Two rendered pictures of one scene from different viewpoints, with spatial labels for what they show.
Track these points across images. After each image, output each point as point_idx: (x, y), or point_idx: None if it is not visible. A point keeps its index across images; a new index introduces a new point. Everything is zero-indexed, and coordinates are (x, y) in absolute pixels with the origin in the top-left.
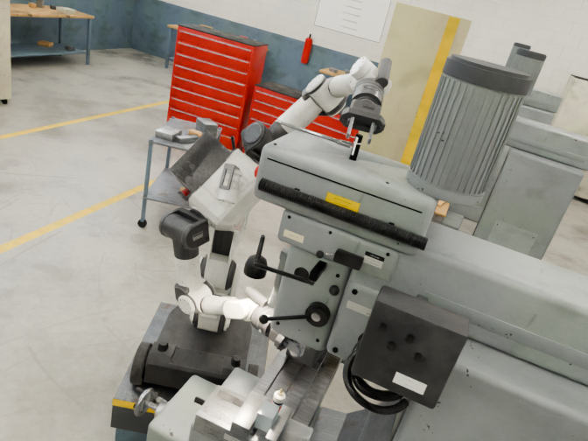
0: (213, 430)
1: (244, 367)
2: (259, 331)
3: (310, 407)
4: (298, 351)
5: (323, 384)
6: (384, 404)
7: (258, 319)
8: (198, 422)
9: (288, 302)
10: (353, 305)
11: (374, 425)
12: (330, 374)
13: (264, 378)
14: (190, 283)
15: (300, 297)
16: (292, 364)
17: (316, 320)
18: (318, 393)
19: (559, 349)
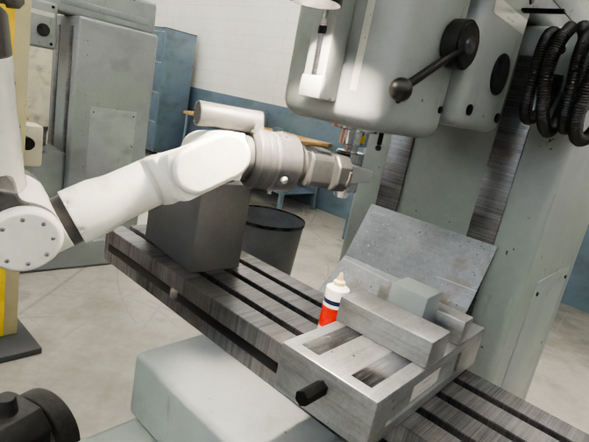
0: (396, 404)
1: (30, 402)
2: (287, 179)
3: (322, 298)
4: (371, 172)
5: (278, 273)
6: (366, 236)
7: (279, 154)
8: (379, 417)
9: (417, 37)
10: (500, 5)
11: (396, 256)
12: (259, 260)
13: (239, 310)
14: (16, 160)
15: (434, 19)
16: (220, 277)
17: (471, 52)
18: (294, 282)
19: (585, 18)
